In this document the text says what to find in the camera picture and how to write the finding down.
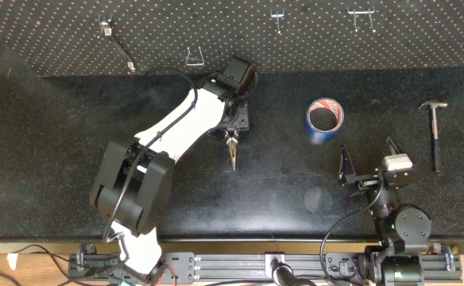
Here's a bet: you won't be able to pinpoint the mounting rail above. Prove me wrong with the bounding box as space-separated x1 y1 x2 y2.
68 242 464 286

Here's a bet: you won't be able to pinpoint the hammer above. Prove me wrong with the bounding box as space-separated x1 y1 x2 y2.
417 99 449 174

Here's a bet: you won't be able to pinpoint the roll of blue tape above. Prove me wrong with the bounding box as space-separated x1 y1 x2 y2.
305 97 346 145

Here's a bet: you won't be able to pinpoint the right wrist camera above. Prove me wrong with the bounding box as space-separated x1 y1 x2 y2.
381 153 414 173

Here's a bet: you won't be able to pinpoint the wrench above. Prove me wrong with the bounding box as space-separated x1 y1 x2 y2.
99 20 137 74

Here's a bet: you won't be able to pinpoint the black pegboard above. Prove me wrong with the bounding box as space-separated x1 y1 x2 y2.
0 0 464 78

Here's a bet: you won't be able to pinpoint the white paper scrap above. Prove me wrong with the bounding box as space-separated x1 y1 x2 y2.
6 253 20 272

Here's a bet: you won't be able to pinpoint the black cable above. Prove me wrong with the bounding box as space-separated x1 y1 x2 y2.
319 174 385 285
102 66 199 264

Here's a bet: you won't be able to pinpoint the black and white pliers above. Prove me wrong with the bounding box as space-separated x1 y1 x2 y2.
223 129 242 172

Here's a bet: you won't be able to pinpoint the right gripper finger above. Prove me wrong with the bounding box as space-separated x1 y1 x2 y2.
385 137 402 157
337 145 357 185

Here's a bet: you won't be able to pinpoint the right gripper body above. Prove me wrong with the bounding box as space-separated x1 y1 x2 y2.
338 170 416 189

